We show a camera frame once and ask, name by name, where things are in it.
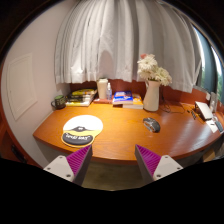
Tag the flat reddish-brown book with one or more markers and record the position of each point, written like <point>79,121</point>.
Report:
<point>102,101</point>

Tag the white wall panel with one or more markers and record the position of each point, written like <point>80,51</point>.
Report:
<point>20,85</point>

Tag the orange white book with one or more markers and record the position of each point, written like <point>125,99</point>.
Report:
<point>137,102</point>

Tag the white paper sheet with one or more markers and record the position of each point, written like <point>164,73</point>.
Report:
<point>212,125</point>

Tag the blue book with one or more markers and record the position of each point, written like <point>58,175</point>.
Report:
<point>122,97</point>

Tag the white curtain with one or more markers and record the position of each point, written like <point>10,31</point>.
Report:
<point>105,38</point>

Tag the stack of yellow books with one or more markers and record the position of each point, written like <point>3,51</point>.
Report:
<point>82,97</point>

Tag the black computer mouse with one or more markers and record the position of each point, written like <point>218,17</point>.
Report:
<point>151,124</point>

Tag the white flower bouquet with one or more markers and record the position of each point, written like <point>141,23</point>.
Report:
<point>149,70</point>

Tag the white cylindrical container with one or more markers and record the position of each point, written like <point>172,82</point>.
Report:
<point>102,87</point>

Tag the clear sanitizer bottle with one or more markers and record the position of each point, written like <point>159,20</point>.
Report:
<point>109,92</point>

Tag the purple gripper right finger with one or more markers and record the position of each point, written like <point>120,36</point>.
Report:
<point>154,167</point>

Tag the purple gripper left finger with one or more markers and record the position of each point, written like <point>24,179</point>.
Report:
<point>73,167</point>

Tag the window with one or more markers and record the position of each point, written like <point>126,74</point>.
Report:
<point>211,76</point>

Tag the white ceramic vase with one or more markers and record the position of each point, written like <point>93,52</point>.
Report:
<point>151,99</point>

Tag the dark green mug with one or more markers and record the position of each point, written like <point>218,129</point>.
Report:
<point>59,102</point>

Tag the yellow white mouse pad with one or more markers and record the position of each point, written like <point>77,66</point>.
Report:
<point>80,131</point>

